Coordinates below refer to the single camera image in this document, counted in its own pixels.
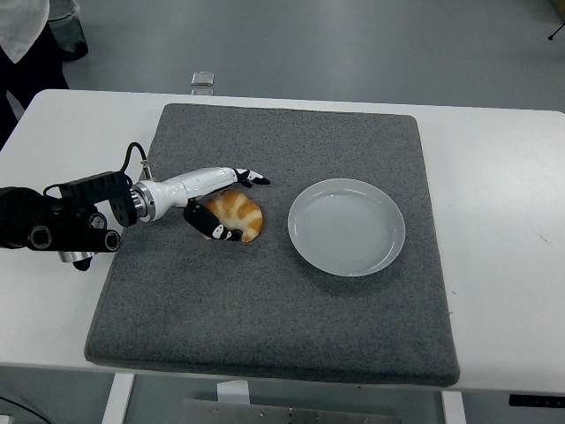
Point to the white table leg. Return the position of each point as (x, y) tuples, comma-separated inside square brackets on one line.
[(454, 408), (118, 399)]

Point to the silver floor socket box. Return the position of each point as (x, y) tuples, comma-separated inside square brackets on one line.
[(203, 78)]

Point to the black tripod leg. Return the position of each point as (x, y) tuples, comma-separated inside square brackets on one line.
[(557, 32)]

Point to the grey square mat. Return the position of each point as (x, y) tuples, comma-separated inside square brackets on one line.
[(247, 309)]

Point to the black table control panel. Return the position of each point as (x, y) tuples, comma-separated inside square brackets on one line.
[(536, 400)]

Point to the golden croissant bread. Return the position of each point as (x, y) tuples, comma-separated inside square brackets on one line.
[(243, 212)]

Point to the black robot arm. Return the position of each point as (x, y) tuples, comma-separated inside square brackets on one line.
[(66, 216)]

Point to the grey metal plate with screws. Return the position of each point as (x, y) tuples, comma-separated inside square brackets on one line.
[(287, 415)]

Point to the black trash bin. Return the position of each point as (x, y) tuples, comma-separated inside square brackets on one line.
[(70, 40)]

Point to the person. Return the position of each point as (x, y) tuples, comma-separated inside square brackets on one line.
[(22, 26)]

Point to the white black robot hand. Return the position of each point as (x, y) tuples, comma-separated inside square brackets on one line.
[(194, 183)]

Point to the white bracket under table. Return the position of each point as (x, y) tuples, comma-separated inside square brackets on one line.
[(233, 392)]

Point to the white round plate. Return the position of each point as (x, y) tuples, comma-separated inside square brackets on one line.
[(346, 229)]

